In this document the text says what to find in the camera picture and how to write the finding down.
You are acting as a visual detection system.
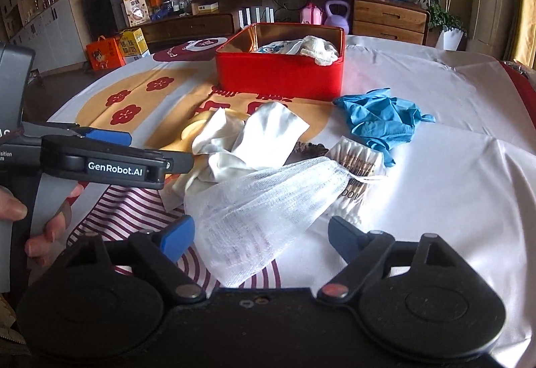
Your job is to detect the yellow curtain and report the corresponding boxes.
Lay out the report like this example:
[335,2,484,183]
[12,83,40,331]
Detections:
[509,0,536,69]

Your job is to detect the pale yellow cloth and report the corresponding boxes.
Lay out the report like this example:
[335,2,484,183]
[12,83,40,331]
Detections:
[181,110,248,143]

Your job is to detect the row of white books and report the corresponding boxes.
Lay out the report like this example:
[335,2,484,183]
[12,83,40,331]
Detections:
[237,8,275,28]

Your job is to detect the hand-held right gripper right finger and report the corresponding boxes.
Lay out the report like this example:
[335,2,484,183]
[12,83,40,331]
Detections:
[317,216,461,304]

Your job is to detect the orange gift box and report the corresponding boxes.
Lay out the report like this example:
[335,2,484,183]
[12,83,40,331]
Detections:
[86,37,126,72]

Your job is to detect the red cloth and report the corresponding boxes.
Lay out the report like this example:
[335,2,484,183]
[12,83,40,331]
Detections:
[498,60,536,134]

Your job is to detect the red tin box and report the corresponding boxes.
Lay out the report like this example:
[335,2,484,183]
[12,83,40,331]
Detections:
[215,22,347,102]

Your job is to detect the white knitted cloth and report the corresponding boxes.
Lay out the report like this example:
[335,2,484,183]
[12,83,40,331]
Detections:
[299,35,340,67]

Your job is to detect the white mesh net bag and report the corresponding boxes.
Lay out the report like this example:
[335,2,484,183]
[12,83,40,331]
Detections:
[184,156,353,288]

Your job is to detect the person's left hand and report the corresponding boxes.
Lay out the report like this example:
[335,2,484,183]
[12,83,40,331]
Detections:
[0,184,85,268]

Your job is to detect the black cabinet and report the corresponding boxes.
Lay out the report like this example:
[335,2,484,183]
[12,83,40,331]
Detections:
[81,0,141,43]

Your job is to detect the wooden sideboard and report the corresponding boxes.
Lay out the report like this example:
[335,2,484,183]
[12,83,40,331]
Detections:
[138,0,432,54]

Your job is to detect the yellow carton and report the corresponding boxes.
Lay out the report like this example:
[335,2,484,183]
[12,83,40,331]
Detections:
[116,28,150,59]

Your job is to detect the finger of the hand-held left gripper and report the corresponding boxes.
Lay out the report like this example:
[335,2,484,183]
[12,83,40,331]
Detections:
[21,121,133,146]
[41,135,196,190]

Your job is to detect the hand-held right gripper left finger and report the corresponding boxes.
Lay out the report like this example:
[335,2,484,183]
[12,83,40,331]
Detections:
[63,215,207,302]

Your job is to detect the white cabinet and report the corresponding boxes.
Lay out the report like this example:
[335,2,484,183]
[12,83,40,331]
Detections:
[0,0,90,71]

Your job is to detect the crumpled blue nitrile gloves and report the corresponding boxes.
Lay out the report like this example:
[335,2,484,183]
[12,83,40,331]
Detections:
[333,88,436,168]

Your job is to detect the pink plastic toy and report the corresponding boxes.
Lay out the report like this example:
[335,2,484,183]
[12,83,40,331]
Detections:
[300,3,323,25]

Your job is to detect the dark brown furry item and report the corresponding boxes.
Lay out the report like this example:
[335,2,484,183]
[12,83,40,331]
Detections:
[293,142,329,163]

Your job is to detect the purple kettlebell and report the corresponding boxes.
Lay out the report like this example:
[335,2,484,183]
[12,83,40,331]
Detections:
[324,0,351,27]

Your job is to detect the cotton swab packet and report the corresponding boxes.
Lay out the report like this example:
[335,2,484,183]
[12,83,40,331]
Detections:
[322,135,387,227]

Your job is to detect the white satin cloth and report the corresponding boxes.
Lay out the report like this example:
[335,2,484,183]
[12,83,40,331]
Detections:
[170,101,311,211]

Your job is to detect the white and yellow snack box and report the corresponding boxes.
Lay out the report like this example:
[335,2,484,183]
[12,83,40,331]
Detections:
[122,0,150,27]

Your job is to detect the white cloth with blue print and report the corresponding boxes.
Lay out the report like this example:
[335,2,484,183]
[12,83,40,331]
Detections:
[255,39,306,57]

